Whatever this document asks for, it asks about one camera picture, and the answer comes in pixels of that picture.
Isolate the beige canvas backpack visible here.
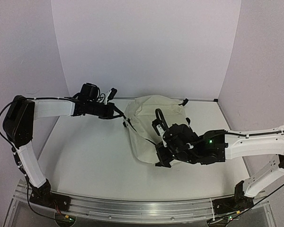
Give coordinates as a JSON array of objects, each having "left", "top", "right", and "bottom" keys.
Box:
[{"left": 124, "top": 95, "right": 188, "bottom": 164}]

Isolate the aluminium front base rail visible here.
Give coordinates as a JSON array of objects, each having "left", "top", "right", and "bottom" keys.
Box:
[{"left": 3, "top": 181, "right": 276, "bottom": 227}]

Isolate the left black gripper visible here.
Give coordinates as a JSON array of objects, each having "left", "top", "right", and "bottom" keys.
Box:
[{"left": 87, "top": 100, "right": 123, "bottom": 119}]

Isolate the aluminium table edge rail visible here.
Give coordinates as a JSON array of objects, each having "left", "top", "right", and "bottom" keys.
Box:
[{"left": 70, "top": 96, "right": 220, "bottom": 102}]

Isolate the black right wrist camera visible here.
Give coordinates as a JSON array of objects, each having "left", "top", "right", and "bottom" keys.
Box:
[{"left": 151, "top": 108, "right": 198, "bottom": 154}]

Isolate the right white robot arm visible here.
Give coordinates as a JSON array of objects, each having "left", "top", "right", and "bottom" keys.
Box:
[{"left": 152, "top": 119, "right": 284, "bottom": 198}]

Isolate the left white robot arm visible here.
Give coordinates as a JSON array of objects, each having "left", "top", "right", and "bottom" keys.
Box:
[{"left": 0, "top": 95, "right": 124, "bottom": 206}]

